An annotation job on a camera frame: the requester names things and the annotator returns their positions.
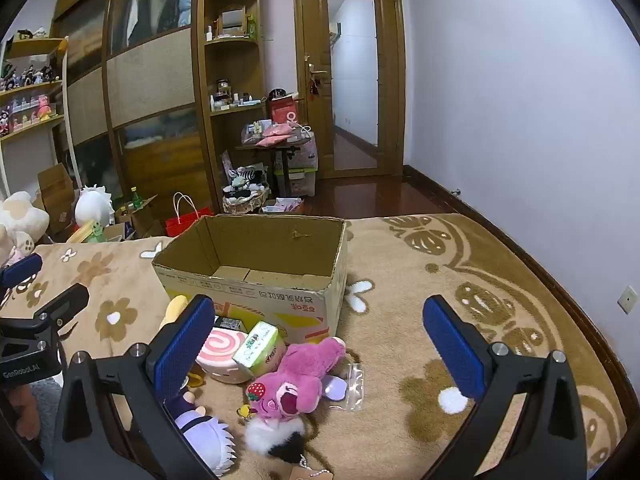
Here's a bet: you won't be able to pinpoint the clear plastic bag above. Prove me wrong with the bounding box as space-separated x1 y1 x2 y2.
344 362 366 412

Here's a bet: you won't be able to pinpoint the black white fluffy pompom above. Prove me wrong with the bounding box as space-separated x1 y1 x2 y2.
245 417 309 464

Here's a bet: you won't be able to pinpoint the red gift bag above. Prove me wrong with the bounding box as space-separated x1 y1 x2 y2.
165 192 216 237

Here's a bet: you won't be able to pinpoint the empty brown cardboard box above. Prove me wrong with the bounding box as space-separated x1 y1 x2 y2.
37 162 76 226

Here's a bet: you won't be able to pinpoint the cream plush toy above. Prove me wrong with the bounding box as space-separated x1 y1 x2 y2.
0 191 51 262

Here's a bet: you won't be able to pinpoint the white haired plush doll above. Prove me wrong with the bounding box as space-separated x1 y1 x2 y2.
165 389 239 476

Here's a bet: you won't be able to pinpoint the brown flower pattern blanket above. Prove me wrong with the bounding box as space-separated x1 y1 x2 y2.
0 212 629 480

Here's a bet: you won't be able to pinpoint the person's left forearm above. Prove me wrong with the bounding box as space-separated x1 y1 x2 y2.
27 377 68 480

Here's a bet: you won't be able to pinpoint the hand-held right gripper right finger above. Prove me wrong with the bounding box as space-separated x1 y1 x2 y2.
422 295 589 480

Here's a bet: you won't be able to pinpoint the yellow plush toy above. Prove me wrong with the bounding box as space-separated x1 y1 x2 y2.
161 295 190 332

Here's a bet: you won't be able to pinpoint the red paper bag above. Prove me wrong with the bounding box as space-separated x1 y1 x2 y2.
270 97 301 126

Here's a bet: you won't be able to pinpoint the cardboard box with bottles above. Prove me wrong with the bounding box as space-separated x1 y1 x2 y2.
114 195 159 239

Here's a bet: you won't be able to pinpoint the row of small figurines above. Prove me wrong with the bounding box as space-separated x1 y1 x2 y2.
0 62 64 137

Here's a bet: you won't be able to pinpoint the green tissue pack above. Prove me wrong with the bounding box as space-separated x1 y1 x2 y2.
232 321 287 379

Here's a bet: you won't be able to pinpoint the plastic storage bin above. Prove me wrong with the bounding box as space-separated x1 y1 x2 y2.
287 132 319 197

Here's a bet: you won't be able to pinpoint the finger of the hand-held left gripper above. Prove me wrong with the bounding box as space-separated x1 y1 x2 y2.
30 283 90 334
0 253 44 289

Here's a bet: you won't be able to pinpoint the white round head plush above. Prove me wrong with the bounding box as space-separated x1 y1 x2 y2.
74 185 115 229

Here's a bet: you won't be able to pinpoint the pink swirl roll plush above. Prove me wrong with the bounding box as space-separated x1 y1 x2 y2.
196 327 254 385

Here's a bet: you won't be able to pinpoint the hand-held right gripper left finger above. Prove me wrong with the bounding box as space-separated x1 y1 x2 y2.
53 294 223 480

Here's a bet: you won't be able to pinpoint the woven basket with socks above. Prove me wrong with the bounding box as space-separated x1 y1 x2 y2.
222 165 271 214

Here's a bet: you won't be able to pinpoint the pink bear plush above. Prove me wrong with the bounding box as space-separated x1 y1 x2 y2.
245 337 348 419

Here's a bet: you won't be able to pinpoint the wooden wardrobe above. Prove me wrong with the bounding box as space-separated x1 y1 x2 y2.
52 0 221 212

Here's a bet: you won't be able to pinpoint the black barcode box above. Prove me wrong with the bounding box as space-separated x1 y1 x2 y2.
214 314 251 334

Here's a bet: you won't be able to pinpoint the wooden door with glass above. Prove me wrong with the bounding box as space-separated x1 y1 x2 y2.
292 0 406 179

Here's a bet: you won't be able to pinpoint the person's left hand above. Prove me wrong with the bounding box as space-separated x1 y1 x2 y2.
0 384 44 445

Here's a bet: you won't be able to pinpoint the small side table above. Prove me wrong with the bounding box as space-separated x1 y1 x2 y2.
235 139 312 197

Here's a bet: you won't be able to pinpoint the green frog toy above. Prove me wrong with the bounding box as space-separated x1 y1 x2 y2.
67 222 109 244

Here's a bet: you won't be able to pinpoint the pink packets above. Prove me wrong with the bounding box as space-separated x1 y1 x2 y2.
262 197 304 214

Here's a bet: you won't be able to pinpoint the wooden corner shelf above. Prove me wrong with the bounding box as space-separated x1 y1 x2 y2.
197 0 269 211

